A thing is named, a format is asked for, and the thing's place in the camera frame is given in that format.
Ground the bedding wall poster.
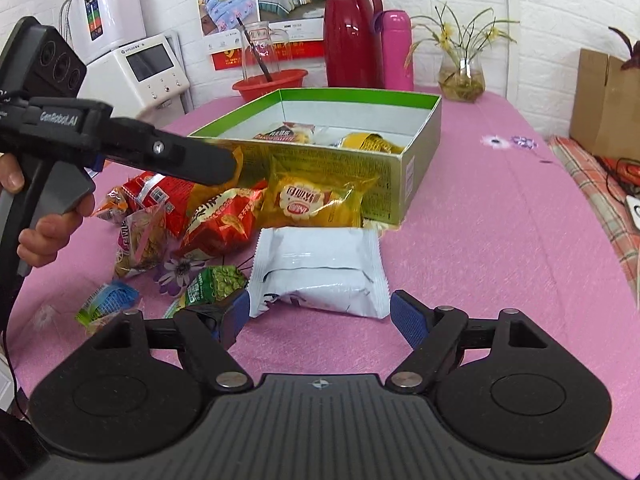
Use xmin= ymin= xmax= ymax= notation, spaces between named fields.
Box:
xmin=192 ymin=0 xmax=331 ymax=72

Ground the person's left hand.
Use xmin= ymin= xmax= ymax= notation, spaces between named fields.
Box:
xmin=0 ymin=152 xmax=96 ymax=267

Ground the white snack packet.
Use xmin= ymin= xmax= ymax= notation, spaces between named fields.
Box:
xmin=248 ymin=226 xmax=392 ymax=320

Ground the green pea snack packet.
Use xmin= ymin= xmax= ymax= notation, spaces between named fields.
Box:
xmin=165 ymin=265 xmax=249 ymax=319

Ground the pink water bottle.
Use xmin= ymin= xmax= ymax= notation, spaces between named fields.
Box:
xmin=375 ymin=10 xmax=415 ymax=93

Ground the red yellow biscuit packet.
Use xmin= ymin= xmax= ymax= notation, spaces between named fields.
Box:
xmin=252 ymin=122 xmax=317 ymax=145

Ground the golden yellow snack packet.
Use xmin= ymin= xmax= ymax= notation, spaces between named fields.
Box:
xmin=332 ymin=131 xmax=405 ymax=156

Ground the orange red chips packet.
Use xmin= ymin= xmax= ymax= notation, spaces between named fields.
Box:
xmin=177 ymin=187 xmax=269 ymax=261

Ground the white water purifier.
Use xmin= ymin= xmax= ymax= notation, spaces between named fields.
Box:
xmin=67 ymin=0 xmax=147 ymax=64

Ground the plaid cloth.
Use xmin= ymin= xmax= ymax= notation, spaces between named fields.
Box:
xmin=547 ymin=135 xmax=640 ymax=306

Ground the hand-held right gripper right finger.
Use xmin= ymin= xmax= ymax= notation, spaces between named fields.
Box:
xmin=385 ymin=289 xmax=551 ymax=394

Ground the blue green small packet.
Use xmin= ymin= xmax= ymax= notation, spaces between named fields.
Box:
xmin=75 ymin=281 xmax=142 ymax=334

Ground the pink floral tablecloth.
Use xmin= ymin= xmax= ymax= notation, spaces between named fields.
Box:
xmin=0 ymin=85 xmax=640 ymax=466

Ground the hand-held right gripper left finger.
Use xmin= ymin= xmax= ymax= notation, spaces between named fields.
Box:
xmin=90 ymin=289 xmax=254 ymax=394

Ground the pink yellow snack packet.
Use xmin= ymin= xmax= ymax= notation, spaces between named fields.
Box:
xmin=114 ymin=205 xmax=169 ymax=281

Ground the red noodle snack packet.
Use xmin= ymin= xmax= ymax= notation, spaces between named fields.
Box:
xmin=122 ymin=145 xmax=245 ymax=239

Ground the black stirring spoon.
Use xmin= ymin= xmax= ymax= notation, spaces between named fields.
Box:
xmin=237 ymin=16 xmax=274 ymax=84

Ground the green cardboard box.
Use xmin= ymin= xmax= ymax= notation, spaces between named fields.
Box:
xmin=187 ymin=87 xmax=444 ymax=226

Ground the red thermos jug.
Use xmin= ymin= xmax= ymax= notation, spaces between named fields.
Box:
xmin=322 ymin=0 xmax=385 ymax=90

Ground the glass pitcher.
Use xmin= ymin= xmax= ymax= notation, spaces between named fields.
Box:
xmin=239 ymin=22 xmax=292 ymax=81

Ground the purple leaf plant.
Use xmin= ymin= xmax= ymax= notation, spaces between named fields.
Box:
xmin=607 ymin=25 xmax=640 ymax=71

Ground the yellow translucent snack packet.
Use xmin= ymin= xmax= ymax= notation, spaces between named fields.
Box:
xmin=260 ymin=157 xmax=381 ymax=231

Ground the white appliance with screen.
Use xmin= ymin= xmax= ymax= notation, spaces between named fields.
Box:
xmin=77 ymin=32 xmax=194 ymax=126

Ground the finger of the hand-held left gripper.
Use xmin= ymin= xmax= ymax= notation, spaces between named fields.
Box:
xmin=102 ymin=117 xmax=237 ymax=186

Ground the metal flexible hose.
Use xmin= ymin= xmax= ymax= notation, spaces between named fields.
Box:
xmin=59 ymin=0 xmax=84 ymax=44

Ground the glass vase with yellow flowers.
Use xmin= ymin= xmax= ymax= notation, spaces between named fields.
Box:
xmin=405 ymin=2 xmax=521 ymax=104

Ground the red plastic basin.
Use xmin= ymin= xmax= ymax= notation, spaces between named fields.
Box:
xmin=231 ymin=69 xmax=309 ymax=104

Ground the small orange snack packet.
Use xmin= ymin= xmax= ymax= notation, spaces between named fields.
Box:
xmin=92 ymin=187 xmax=131 ymax=224

